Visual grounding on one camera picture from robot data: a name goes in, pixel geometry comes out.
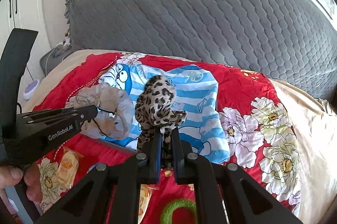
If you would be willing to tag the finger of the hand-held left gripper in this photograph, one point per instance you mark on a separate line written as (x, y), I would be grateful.
(84, 113)

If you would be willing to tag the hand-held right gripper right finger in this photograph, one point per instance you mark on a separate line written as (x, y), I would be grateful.
(175, 160)

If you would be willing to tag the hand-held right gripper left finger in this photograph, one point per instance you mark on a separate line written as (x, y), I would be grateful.
(158, 158)

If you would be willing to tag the grey tray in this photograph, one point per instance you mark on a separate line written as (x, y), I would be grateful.
(118, 147)

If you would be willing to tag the yellow cake snack packet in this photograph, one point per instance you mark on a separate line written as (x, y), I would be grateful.
(67, 166)
(144, 200)

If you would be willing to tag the green fuzzy scrunchie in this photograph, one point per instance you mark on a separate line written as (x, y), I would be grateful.
(165, 210)

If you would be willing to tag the leopard print scrunchie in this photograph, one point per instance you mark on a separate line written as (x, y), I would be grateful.
(158, 102)

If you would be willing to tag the person's left hand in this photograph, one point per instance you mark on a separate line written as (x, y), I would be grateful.
(10, 176)

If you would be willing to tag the purple white round device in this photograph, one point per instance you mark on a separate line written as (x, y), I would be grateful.
(31, 89)

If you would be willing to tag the grey nightstand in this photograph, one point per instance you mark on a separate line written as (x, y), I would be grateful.
(48, 62)

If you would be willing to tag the blue striped cartoon cloth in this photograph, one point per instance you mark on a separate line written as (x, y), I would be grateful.
(194, 97)

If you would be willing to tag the grey cloth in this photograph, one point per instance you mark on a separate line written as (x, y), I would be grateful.
(60, 50)

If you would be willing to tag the small white patterned object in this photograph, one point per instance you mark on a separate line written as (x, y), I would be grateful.
(67, 38)

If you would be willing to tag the white wardrobe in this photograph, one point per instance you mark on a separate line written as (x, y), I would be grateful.
(26, 2)

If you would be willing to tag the grey quilted headboard cover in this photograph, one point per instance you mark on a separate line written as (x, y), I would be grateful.
(184, 16)

